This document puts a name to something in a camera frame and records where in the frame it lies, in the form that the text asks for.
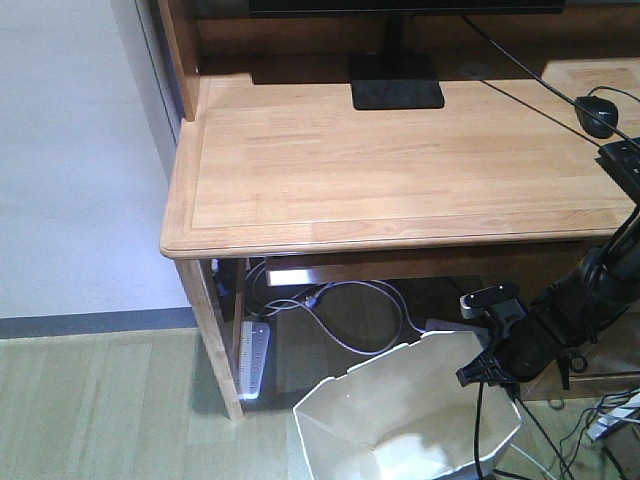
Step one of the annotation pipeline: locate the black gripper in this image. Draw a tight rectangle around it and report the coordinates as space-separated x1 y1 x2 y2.
456 304 570 386

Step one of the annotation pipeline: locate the white plastic trash bin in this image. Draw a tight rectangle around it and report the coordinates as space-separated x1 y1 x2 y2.
293 331 522 479

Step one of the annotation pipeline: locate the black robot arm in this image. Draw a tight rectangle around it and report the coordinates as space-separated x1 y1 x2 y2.
456 209 639 390

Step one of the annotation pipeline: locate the wooden drawer cabinet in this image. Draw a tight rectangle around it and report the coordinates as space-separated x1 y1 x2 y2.
522 311 639 401

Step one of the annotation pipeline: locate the black keyboard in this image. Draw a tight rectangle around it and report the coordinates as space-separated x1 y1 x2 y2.
596 140 640 205

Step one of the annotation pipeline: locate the black computer mouse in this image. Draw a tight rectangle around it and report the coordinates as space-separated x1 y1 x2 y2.
574 95 619 139

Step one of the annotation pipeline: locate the white power strip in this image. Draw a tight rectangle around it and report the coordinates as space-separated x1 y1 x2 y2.
239 321 271 400

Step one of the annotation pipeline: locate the black computer monitor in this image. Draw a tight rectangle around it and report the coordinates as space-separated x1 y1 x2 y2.
248 1 565 111

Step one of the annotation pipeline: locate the light wooden desk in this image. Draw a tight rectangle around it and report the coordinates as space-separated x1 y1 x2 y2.
159 1 639 419

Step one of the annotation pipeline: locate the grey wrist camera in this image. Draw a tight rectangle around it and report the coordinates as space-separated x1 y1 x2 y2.
459 282 519 319

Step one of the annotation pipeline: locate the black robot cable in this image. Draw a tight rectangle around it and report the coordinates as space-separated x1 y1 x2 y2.
472 382 576 480

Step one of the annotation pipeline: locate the grey cable under desk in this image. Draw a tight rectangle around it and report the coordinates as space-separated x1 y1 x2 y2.
247 259 426 354

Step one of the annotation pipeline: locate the black monitor cable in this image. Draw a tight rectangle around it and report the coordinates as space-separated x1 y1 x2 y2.
459 14 640 149

